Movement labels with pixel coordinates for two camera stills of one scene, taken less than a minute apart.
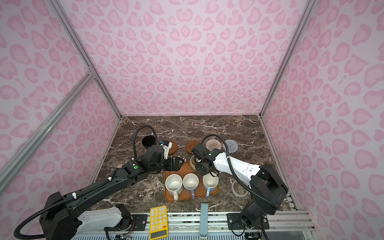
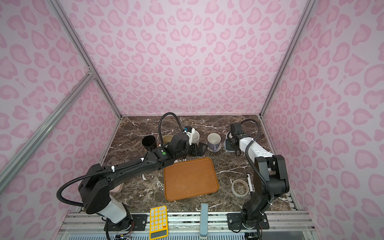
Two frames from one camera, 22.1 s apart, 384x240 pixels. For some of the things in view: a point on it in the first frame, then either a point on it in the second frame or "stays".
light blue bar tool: x=204 y=219 stays
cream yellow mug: x=192 y=163 to x=167 y=138
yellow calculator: x=158 y=223 stays
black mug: x=148 y=141 stays
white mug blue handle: x=210 y=183 to x=230 y=135
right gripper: x=200 y=172 to x=228 y=146
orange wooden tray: x=185 y=183 stays
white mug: x=174 y=183 to x=194 y=137
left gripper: x=173 y=167 to x=201 y=152
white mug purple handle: x=190 y=181 to x=214 y=140
